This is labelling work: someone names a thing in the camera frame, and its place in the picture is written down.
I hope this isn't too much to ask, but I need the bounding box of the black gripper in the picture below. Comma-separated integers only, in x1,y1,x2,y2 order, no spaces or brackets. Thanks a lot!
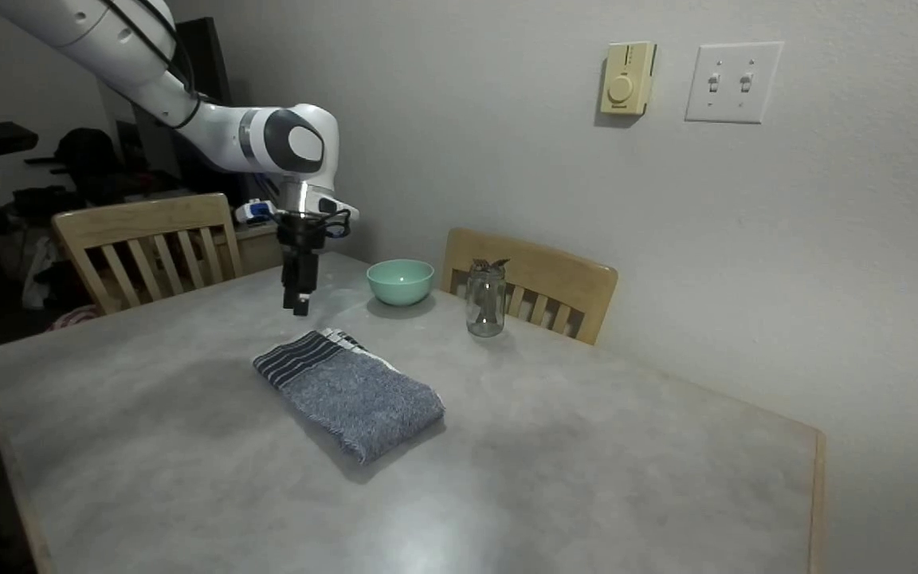
277,213,325,316

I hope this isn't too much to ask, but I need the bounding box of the grey striped towel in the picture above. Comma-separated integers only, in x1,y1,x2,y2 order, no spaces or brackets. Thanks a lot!
252,330,447,467

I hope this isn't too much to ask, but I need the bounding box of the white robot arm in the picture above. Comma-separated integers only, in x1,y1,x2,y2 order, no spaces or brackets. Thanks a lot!
0,0,355,316

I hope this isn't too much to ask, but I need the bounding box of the mint green bowl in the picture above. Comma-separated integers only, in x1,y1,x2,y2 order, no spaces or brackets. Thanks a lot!
365,258,436,305

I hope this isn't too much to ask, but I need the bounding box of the wooden chair at left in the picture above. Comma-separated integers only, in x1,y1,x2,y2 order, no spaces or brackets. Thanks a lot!
55,192,241,311

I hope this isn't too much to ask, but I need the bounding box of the clear glass jar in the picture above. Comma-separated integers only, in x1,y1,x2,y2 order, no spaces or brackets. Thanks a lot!
466,258,508,337

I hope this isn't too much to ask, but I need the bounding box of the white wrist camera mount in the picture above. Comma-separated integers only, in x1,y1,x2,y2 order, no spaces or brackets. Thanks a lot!
232,192,361,224

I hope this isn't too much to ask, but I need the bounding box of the wooden chair by wall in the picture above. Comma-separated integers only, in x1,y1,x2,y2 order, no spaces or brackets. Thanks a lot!
441,225,617,345

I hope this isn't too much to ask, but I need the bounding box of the beige dimmer switch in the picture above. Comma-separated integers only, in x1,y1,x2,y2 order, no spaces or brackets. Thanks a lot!
599,46,657,119

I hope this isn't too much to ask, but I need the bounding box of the white double light switch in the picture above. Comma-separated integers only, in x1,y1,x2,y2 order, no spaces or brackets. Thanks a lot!
686,43,781,123

